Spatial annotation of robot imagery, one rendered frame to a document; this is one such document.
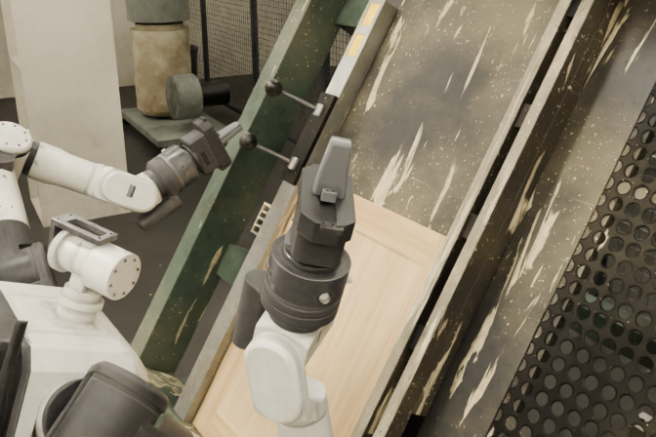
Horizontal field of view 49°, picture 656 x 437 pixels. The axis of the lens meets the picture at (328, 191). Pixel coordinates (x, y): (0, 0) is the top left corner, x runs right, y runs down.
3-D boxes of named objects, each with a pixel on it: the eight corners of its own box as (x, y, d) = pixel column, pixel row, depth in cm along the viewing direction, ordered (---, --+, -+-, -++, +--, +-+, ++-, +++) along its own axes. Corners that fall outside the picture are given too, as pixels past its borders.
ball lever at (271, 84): (318, 121, 148) (261, 93, 146) (327, 104, 148) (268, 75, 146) (321, 121, 145) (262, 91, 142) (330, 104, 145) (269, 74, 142)
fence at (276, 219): (188, 411, 152) (173, 409, 149) (382, 7, 151) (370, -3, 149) (198, 423, 148) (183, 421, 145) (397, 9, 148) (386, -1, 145)
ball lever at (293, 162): (294, 174, 148) (235, 145, 146) (302, 157, 148) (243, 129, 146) (296, 175, 145) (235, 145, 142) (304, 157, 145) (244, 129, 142)
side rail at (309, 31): (165, 362, 175) (125, 353, 168) (359, -44, 175) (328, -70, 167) (175, 374, 170) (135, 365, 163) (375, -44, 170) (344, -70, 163)
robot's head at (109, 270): (96, 319, 93) (115, 255, 92) (38, 289, 96) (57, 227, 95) (127, 312, 99) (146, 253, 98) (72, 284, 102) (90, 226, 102)
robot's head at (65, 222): (85, 296, 95) (92, 243, 92) (37, 271, 98) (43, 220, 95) (117, 281, 100) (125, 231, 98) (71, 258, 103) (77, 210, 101)
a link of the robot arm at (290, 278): (281, 218, 67) (259, 315, 73) (380, 236, 68) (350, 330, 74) (285, 156, 78) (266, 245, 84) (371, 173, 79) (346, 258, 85)
